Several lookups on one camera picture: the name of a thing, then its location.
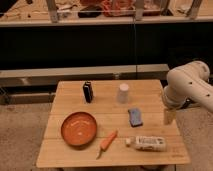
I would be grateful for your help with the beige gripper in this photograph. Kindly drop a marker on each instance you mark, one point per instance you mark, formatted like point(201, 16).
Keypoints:
point(169, 116)

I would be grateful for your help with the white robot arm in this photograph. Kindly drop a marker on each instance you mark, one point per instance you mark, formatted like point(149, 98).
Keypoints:
point(189, 81)

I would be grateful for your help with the blue eraser sponge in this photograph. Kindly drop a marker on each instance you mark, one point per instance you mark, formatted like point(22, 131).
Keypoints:
point(135, 117)

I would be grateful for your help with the clear plastic bottle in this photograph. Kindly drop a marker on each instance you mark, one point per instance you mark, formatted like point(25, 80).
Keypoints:
point(147, 143)

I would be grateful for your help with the orange toy carrot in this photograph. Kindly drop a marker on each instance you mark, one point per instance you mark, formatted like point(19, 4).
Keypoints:
point(106, 143)

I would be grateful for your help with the wooden table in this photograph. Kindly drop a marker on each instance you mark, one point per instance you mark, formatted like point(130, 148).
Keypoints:
point(110, 116)

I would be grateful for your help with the black rectangular box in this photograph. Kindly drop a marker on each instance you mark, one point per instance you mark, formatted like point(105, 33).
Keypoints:
point(88, 91)

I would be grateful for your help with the orange round plate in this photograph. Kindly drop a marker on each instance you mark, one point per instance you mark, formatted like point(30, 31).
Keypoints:
point(79, 129)

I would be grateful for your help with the cluttered background shelf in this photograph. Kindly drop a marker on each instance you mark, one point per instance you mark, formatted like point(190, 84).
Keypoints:
point(25, 13)

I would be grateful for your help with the grey metal rail beam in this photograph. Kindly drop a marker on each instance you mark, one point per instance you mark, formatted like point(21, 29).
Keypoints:
point(51, 76)

